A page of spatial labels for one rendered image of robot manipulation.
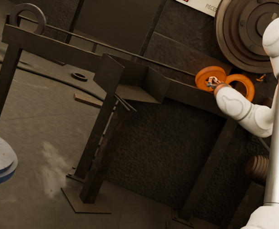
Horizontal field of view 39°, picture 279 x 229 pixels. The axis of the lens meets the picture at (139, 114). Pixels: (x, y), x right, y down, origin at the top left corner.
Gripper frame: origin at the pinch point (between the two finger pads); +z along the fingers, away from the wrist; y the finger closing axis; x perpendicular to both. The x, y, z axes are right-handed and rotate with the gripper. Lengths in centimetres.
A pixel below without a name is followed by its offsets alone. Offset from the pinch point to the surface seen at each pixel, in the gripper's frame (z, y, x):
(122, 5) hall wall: 616, -36, -43
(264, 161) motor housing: -21.8, 32.1, -27.0
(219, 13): 2.5, -8.2, 31.4
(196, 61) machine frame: 10.1, -9.4, 4.7
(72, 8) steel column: 266, -99, -25
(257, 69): -2.6, 18.3, 11.7
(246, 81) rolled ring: 2.8, 17.5, 3.5
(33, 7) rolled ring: 13, -96, 7
